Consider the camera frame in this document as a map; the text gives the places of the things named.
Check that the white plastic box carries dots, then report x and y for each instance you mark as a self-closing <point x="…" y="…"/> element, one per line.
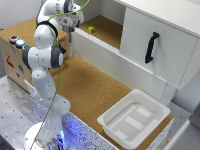
<point x="133" y="121"/>

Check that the blue button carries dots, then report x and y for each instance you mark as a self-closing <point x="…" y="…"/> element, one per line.
<point x="20" y="42"/>

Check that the white sliding door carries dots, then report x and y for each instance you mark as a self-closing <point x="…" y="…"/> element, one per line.
<point x="173" y="56"/>

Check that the yellow block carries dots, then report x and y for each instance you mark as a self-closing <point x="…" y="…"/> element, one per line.
<point x="91" y="29"/>

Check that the red button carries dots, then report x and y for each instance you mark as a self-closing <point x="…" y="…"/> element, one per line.
<point x="13" y="39"/>

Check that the green button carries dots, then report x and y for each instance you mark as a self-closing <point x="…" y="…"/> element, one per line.
<point x="25" y="46"/>

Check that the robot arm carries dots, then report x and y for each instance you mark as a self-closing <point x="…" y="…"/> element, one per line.
<point x="43" y="63"/>

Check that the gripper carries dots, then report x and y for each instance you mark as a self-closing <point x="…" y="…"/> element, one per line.
<point x="70" y="20"/>

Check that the white cabinet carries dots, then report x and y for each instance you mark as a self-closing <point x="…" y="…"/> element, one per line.
<point x="133" y="75"/>

